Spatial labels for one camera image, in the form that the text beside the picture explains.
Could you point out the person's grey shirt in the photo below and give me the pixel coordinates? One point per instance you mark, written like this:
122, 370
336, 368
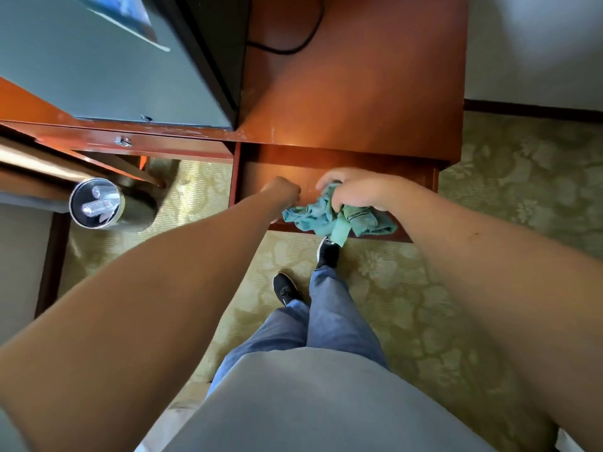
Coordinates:
320, 404

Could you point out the person's right black shoe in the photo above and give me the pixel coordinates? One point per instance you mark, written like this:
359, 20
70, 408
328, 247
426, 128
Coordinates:
327, 253

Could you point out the open wooden drawer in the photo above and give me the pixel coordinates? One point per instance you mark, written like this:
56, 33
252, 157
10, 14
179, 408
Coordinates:
292, 169

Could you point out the person's left hand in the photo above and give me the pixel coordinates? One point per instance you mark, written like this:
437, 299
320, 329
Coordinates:
282, 192

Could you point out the green blue cleaning cloth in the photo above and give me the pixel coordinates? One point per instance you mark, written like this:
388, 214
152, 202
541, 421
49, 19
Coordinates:
330, 218

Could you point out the grey mini fridge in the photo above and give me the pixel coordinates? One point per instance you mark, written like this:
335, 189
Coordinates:
94, 65

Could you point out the person's black shoe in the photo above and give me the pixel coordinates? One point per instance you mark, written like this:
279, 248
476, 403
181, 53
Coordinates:
327, 253
285, 289

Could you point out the person's right hand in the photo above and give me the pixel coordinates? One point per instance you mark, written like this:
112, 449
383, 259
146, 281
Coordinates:
362, 188

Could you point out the person's legs in blue jeans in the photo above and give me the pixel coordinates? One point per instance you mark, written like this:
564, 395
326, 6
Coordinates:
330, 320

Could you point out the person's left forearm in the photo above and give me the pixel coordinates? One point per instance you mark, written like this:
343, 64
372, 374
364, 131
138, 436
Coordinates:
118, 315

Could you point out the person's left black shoe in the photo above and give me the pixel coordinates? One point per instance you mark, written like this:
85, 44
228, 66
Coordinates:
285, 289

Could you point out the person's right forearm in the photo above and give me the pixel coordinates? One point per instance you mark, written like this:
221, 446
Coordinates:
518, 296

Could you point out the brown curtain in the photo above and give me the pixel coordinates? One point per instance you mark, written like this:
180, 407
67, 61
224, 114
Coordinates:
33, 174

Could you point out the round metal trash bin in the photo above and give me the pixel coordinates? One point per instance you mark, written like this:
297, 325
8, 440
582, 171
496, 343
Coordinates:
94, 204

